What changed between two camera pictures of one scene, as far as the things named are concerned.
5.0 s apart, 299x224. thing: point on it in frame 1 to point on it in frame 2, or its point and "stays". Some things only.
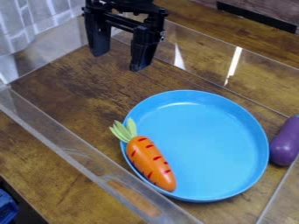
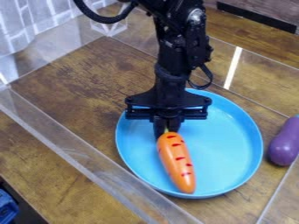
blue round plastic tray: x=212 y=140 stays
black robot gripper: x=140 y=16 to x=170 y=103
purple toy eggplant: x=285 y=147 stays
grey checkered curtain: x=26 y=17 stays
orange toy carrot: x=146 y=155 to x=174 y=153
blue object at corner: x=10 y=208 stays
